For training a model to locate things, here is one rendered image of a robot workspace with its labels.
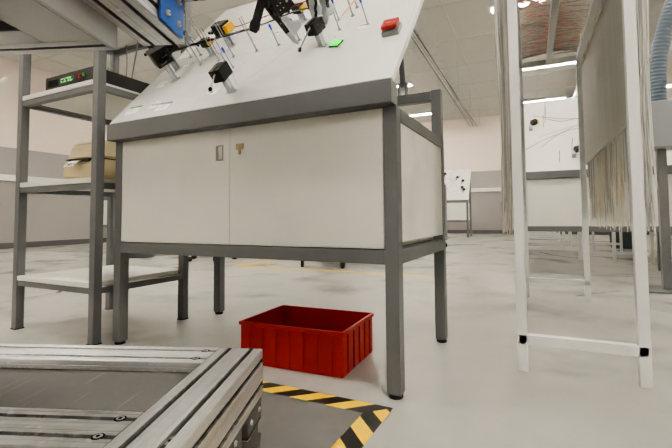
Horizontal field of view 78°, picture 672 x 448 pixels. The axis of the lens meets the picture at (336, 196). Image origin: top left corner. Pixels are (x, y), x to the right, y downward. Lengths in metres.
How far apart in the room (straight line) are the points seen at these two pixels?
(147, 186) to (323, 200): 0.76
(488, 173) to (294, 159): 11.25
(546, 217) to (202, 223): 3.09
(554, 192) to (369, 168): 2.94
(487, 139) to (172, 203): 11.39
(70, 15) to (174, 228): 0.97
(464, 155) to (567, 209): 8.73
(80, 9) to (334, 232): 0.80
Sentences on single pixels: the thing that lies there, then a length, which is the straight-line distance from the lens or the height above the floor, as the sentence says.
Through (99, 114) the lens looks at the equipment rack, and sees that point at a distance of 1.95.
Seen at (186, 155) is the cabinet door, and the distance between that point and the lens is 1.60.
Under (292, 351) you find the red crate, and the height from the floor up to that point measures 0.06.
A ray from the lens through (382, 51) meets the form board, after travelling 1.34.
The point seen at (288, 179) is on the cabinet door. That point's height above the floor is 0.61.
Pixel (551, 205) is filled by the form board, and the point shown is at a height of 0.58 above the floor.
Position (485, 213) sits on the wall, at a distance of 12.36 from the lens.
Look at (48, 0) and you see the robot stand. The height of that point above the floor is 0.81.
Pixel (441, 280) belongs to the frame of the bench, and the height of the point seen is 0.24.
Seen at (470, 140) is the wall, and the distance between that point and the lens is 12.60.
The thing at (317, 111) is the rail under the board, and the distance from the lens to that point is 1.24.
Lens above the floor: 0.49
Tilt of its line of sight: 3 degrees up
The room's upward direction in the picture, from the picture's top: straight up
